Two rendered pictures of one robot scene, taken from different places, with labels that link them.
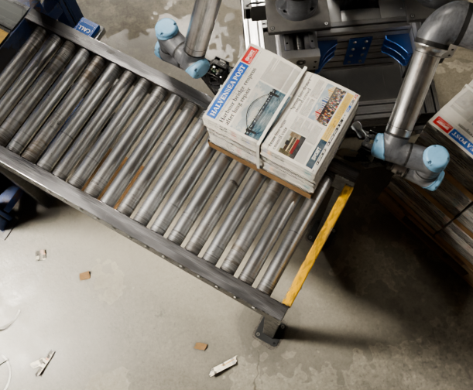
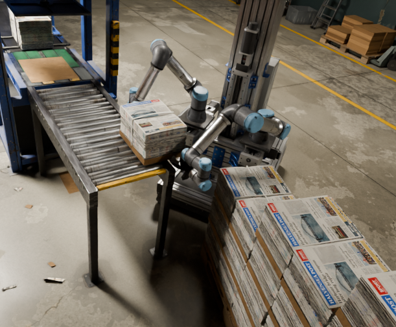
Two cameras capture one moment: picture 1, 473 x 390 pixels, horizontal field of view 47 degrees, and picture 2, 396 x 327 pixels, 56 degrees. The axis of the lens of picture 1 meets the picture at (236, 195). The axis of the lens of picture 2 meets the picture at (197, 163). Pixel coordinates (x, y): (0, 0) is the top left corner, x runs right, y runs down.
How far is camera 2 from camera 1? 154 cm
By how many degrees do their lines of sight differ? 36
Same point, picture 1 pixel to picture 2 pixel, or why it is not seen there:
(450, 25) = (232, 108)
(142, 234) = (63, 143)
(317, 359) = (105, 306)
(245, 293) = (83, 178)
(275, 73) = (159, 108)
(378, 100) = not seen: hidden behind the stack
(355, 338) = (136, 309)
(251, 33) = not seen: hidden behind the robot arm
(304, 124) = (156, 122)
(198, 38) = (140, 89)
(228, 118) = (129, 109)
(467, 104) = (242, 171)
